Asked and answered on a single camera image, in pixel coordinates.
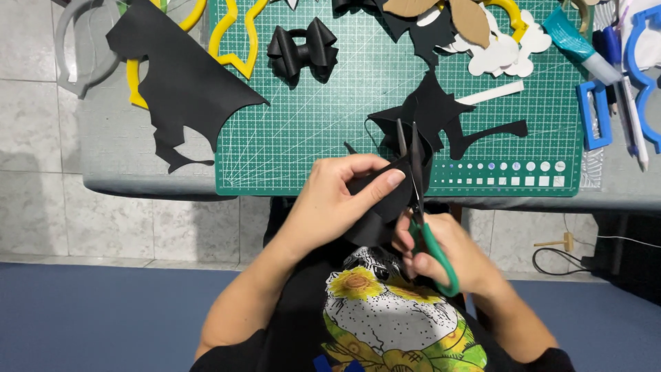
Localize person's left hand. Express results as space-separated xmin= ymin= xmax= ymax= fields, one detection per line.
xmin=281 ymin=153 xmax=408 ymax=257

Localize person's right hand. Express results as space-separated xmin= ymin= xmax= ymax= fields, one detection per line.
xmin=391 ymin=212 xmax=500 ymax=301

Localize black foam cutout piece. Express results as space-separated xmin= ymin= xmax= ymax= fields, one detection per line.
xmin=343 ymin=154 xmax=436 ymax=249

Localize green-handled scissors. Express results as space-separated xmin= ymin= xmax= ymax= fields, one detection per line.
xmin=396 ymin=118 xmax=461 ymax=298

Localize black printed t-shirt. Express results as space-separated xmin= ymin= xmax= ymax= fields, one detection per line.
xmin=188 ymin=195 xmax=577 ymax=372

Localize thin black foam sliver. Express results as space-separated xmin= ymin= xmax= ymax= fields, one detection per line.
xmin=364 ymin=118 xmax=384 ymax=154

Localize jagged black foam scrap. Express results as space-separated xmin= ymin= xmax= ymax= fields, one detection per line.
xmin=366 ymin=71 xmax=477 ymax=167

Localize curved black foam scrap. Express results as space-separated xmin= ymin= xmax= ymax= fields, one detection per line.
xmin=443 ymin=115 xmax=529 ymax=161

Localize green cutting mat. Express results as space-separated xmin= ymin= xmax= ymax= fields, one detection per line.
xmin=208 ymin=0 xmax=596 ymax=198

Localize small wooden mallet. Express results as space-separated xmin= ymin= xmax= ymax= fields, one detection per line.
xmin=533 ymin=231 xmax=575 ymax=253

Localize white foam strip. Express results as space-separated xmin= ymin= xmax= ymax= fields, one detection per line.
xmin=455 ymin=80 xmax=525 ymax=106

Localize clear plastic ruler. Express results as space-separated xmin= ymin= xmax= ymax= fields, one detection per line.
xmin=579 ymin=147 xmax=606 ymax=190

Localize pointed black foam scrap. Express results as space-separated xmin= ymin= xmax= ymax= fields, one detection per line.
xmin=372 ymin=0 xmax=457 ymax=69

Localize white cloud-shaped foam pieces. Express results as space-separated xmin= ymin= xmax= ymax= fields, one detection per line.
xmin=416 ymin=5 xmax=553 ymax=79

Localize black foam bow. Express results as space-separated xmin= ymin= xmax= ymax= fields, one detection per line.
xmin=266 ymin=17 xmax=340 ymax=84

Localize brown cardboard leaf shapes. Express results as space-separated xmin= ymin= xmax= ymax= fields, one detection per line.
xmin=381 ymin=0 xmax=492 ymax=50

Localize glossy black bow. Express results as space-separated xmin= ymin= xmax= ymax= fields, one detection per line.
xmin=332 ymin=0 xmax=384 ymax=17

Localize yellow star-shaped template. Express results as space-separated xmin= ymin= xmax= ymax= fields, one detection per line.
xmin=208 ymin=0 xmax=270 ymax=81

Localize yellow curved template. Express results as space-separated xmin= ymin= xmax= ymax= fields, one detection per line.
xmin=483 ymin=0 xmax=525 ymax=44

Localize white pen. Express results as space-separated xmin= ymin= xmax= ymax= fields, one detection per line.
xmin=620 ymin=75 xmax=650 ymax=173

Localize teal glue tube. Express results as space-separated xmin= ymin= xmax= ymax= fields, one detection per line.
xmin=542 ymin=5 xmax=624 ymax=87

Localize large black foam sheet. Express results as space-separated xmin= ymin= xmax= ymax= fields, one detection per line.
xmin=105 ymin=0 xmax=270 ymax=175

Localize dark blue marker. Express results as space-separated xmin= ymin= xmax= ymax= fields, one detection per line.
xmin=592 ymin=25 xmax=623 ymax=104

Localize large blue outline template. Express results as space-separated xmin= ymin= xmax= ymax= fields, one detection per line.
xmin=623 ymin=4 xmax=661 ymax=155

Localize blue floor mat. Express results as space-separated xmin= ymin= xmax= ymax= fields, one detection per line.
xmin=0 ymin=261 xmax=661 ymax=372

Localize black cable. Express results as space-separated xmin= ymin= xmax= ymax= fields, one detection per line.
xmin=531 ymin=247 xmax=596 ymax=277

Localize blue rectangular frame template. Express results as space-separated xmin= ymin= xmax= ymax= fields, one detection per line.
xmin=575 ymin=79 xmax=614 ymax=152

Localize white cable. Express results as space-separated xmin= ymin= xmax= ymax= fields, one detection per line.
xmin=562 ymin=213 xmax=661 ymax=250

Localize yellow ring template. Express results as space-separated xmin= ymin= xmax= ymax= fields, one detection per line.
xmin=126 ymin=0 xmax=208 ymax=111

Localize grey translucent ring template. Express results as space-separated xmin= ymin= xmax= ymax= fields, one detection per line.
xmin=54 ymin=0 xmax=126 ymax=100

